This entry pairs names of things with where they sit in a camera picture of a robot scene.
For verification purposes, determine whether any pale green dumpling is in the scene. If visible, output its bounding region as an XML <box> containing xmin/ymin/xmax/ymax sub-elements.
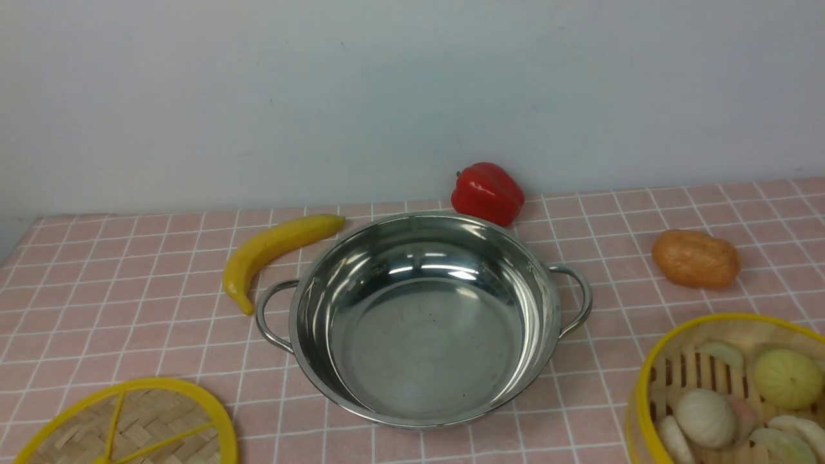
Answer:
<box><xmin>697</xmin><ymin>341</ymin><xmax>746</xmax><ymax>372</ymax></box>

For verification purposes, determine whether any red bell pepper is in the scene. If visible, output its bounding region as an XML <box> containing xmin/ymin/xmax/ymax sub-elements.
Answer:
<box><xmin>451</xmin><ymin>162</ymin><xmax>525</xmax><ymax>228</ymax></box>

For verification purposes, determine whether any white dumpling at edge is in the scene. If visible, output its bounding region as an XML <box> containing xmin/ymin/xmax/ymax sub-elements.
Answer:
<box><xmin>656</xmin><ymin>415</ymin><xmax>697</xmax><ymax>464</ymax></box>

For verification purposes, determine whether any yellow bamboo steamer basket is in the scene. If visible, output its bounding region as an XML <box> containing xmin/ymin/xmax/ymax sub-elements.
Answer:
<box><xmin>625</xmin><ymin>313</ymin><xmax>824</xmax><ymax>463</ymax></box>

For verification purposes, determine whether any yellow bamboo steamer lid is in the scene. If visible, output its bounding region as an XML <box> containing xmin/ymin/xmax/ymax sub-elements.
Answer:
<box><xmin>14</xmin><ymin>377</ymin><xmax>240</xmax><ymax>463</ymax></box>

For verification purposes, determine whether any pink dumpling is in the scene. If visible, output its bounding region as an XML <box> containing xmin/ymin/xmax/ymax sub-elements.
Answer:
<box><xmin>728</xmin><ymin>394</ymin><xmax>758</xmax><ymax>445</ymax></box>

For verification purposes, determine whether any stainless steel pot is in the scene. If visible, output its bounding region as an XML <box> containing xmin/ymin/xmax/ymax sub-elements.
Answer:
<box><xmin>254</xmin><ymin>211</ymin><xmax>593</xmax><ymax>430</ymax></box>

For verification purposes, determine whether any white round bun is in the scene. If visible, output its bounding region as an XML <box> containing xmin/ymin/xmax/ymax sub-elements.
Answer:
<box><xmin>673</xmin><ymin>389</ymin><xmax>737</xmax><ymax>449</ymax></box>

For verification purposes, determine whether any yellow plastic banana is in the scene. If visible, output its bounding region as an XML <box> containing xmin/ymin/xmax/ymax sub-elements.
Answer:
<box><xmin>222</xmin><ymin>214</ymin><xmax>347</xmax><ymax>316</ymax></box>

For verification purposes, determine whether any orange potato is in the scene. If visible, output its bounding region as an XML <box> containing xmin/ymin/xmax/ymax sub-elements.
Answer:
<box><xmin>651</xmin><ymin>229</ymin><xmax>741</xmax><ymax>288</ymax></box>

